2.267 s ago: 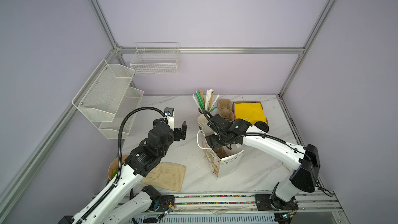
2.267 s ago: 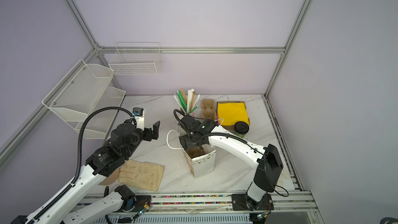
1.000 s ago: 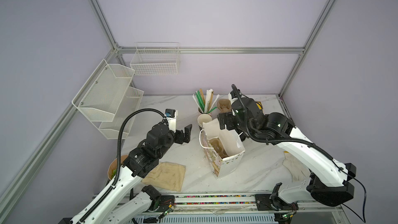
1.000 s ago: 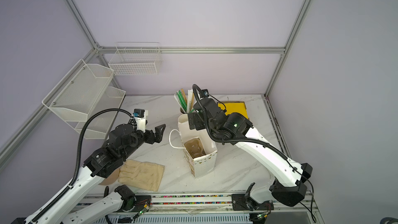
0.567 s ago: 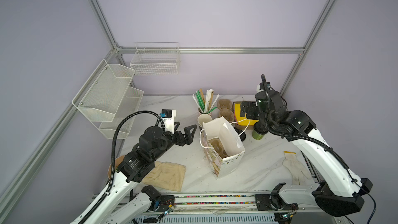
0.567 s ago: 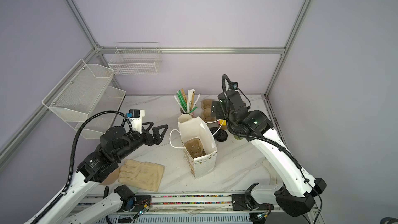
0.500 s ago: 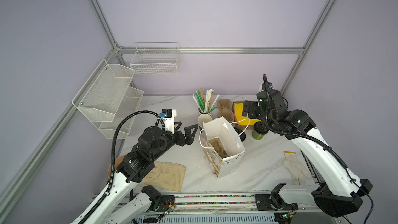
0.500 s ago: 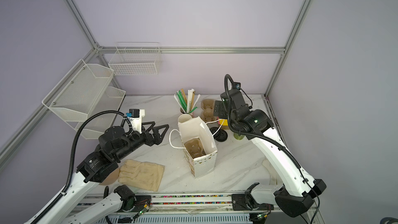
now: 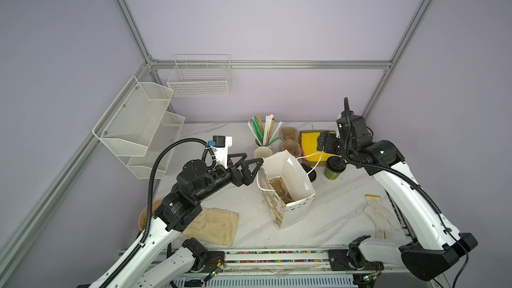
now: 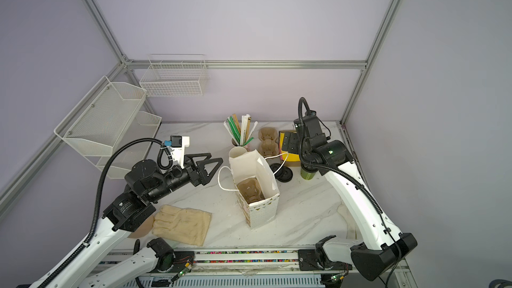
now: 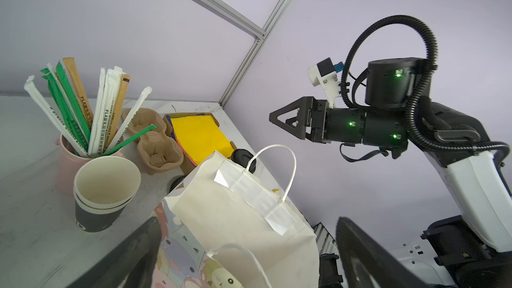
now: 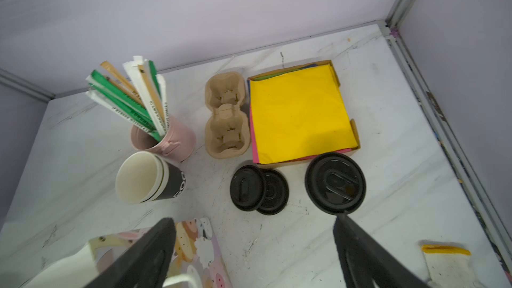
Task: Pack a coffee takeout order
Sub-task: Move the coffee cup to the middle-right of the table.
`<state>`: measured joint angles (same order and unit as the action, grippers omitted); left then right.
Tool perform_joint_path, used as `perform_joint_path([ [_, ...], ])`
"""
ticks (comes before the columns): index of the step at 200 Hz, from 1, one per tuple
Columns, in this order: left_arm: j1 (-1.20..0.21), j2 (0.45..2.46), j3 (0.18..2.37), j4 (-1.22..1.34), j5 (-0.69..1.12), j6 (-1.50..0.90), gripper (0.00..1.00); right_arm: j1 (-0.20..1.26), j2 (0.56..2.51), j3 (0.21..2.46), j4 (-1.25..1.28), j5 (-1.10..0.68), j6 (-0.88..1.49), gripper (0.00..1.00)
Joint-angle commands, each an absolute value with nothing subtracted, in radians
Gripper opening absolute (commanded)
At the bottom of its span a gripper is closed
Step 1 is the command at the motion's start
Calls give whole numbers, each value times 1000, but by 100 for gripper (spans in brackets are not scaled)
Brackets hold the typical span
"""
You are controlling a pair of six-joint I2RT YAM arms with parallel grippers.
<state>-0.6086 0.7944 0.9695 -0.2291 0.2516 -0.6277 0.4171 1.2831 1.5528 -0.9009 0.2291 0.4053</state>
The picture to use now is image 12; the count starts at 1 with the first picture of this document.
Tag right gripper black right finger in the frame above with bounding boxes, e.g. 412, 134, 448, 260
333, 214, 428, 287

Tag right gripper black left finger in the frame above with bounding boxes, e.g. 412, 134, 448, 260
86, 218, 176, 287

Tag cartoon animal paper gift bag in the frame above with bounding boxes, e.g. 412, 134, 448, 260
21, 217, 233, 288

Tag green paper cup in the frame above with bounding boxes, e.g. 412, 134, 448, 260
305, 152, 367, 215

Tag paper cups black sleeve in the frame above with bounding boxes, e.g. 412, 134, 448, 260
115, 151, 186, 204

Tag black plastic cup lids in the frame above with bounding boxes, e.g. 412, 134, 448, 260
229, 165, 289, 215

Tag white work glove right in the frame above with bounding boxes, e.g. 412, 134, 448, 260
421, 244, 483, 287

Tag pink metal bucket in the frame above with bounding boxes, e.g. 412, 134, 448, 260
130, 115, 197, 162

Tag stacked pulp cup carriers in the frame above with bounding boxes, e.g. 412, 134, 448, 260
205, 71, 251, 159

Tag cardboard box yellow napkins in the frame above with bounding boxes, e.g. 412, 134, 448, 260
247, 60, 360, 166

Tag green wrapped straw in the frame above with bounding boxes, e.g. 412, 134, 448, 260
87, 61, 169, 142

